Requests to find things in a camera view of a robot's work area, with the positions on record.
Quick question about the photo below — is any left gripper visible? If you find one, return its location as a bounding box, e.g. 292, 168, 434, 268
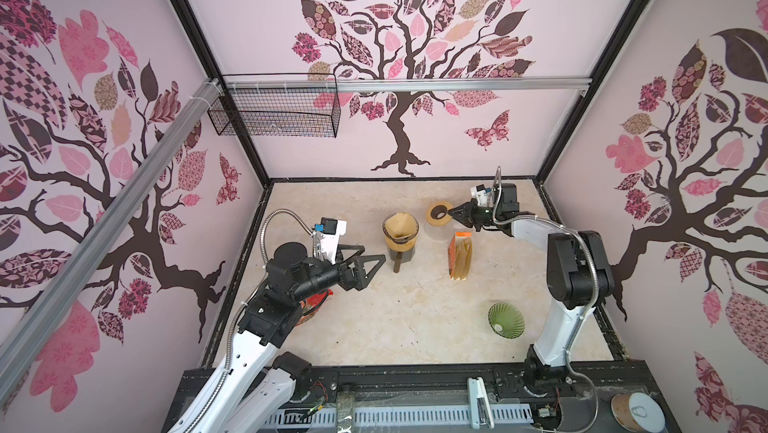
292, 244, 385, 303

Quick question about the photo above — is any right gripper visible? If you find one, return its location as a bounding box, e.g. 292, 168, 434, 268
449, 200, 501, 231

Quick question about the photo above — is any orange coffee filter pack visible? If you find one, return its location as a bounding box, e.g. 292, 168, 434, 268
448, 232, 473, 280

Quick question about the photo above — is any wooden ring dripper holder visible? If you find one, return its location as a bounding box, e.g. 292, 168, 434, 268
385, 235, 417, 252

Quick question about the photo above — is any brown paper coffee filter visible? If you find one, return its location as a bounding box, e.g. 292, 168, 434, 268
385, 211, 419, 242

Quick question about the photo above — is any green ribbed glass dripper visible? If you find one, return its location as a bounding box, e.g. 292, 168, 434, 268
487, 302, 525, 339

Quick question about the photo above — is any translucent plastic cup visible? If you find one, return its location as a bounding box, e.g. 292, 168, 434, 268
424, 223, 454, 242

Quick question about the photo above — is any red snack bag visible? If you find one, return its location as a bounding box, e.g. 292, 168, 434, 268
298, 289, 333, 325

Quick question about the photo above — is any white stapler tool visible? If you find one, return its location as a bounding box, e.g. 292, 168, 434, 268
467, 377, 495, 430

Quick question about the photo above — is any brown tape roll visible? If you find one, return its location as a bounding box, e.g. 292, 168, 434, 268
610, 392, 666, 433

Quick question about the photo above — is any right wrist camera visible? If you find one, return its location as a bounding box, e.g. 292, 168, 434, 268
471, 184, 495, 208

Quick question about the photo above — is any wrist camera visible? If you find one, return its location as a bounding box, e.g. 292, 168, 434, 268
312, 217, 347, 264
471, 184, 495, 208

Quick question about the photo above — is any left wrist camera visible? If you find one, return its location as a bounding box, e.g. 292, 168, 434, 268
312, 217, 347, 264

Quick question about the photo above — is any white slotted cable duct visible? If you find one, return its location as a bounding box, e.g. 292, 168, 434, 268
260, 404, 533, 431

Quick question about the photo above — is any aluminium rail back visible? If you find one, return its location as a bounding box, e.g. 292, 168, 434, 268
225, 76, 592, 93

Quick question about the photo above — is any aluminium rail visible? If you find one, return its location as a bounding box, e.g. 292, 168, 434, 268
1, 78, 222, 400
225, 76, 592, 93

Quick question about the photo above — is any black wire basket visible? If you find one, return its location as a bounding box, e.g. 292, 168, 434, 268
208, 73, 341, 138

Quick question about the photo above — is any aluminium rail left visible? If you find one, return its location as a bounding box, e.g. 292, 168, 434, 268
1, 78, 222, 400

